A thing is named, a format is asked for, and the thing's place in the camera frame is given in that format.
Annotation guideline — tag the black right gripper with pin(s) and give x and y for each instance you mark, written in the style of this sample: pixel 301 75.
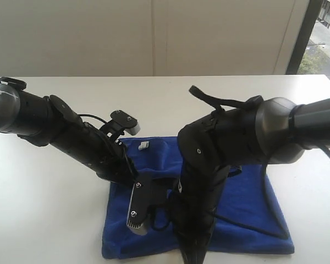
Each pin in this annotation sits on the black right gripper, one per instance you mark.
pixel 192 205

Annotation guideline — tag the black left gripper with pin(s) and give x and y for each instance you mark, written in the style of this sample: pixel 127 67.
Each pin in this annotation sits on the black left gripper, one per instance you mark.
pixel 92 148

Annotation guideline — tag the blue towel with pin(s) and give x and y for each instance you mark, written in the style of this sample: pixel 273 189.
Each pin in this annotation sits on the blue towel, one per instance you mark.
pixel 251 220

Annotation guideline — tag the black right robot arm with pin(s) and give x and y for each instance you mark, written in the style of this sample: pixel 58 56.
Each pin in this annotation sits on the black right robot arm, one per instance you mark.
pixel 257 131

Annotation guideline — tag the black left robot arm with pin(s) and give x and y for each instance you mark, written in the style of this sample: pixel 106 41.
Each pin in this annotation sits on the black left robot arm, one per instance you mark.
pixel 49 120

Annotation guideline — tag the small grey plastic piece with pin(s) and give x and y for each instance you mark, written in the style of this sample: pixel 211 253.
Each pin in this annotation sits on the small grey plastic piece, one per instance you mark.
pixel 143 145

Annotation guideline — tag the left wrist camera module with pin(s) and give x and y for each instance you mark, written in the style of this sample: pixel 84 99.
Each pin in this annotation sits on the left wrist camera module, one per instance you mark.
pixel 120 123

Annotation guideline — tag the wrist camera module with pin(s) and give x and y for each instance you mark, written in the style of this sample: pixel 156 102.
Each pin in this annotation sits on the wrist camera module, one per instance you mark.
pixel 147 196
pixel 120 123

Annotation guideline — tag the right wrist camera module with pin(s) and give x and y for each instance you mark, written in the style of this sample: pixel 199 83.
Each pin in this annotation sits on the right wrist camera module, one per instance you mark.
pixel 147 196

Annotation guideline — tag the dark window frame post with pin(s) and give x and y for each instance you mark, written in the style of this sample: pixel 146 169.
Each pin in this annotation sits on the dark window frame post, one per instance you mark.
pixel 307 25

